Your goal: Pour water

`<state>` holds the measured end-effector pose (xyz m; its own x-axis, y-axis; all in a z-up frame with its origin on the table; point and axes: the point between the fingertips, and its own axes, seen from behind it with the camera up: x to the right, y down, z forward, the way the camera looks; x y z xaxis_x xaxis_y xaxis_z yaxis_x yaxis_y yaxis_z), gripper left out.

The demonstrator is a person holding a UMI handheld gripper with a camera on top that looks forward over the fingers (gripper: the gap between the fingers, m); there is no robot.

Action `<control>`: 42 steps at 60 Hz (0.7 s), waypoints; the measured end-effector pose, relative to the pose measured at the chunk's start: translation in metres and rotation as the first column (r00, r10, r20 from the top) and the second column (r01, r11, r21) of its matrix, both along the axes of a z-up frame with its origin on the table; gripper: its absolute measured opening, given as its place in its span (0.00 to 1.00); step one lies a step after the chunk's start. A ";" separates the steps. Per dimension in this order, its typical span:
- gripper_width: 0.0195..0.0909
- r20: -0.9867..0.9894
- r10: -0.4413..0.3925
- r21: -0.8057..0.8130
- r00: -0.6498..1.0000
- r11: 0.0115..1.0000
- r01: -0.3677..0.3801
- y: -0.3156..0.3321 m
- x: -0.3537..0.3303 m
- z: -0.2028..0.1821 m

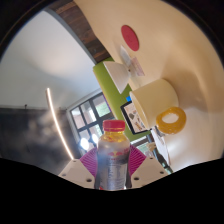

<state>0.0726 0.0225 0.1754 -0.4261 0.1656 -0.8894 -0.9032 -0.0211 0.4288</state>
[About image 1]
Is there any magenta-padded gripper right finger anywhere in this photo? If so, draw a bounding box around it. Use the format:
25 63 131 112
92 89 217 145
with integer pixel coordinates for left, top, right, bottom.
128 144 169 189

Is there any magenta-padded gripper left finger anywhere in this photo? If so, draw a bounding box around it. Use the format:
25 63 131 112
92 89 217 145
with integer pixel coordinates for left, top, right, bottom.
58 147 100 189

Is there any clear red-capped drink bottle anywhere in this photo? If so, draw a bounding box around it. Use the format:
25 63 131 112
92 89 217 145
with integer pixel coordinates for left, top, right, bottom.
95 119 131 191

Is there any long linear ceiling light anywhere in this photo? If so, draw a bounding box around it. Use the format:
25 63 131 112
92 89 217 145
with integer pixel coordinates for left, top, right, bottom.
45 87 75 161

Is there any black-framed sticker picture stand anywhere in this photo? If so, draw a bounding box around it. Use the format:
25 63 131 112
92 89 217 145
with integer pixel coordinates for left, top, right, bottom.
120 99 151 136

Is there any pale yellow mug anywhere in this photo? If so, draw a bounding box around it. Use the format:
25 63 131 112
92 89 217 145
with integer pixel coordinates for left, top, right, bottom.
129 78 188 136

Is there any green upholstered bench backrest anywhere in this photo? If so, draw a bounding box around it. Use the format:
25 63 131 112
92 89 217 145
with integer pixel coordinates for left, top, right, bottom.
92 56 151 143

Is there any white bowl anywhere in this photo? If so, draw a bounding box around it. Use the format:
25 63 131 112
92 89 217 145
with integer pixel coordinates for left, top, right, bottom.
102 60 132 95

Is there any flat round red coaster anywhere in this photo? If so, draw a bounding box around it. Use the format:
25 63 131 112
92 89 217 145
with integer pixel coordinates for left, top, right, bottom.
120 24 141 52

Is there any black-framed window wall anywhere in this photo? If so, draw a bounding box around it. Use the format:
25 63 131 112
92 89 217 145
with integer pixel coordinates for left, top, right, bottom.
66 92 116 158

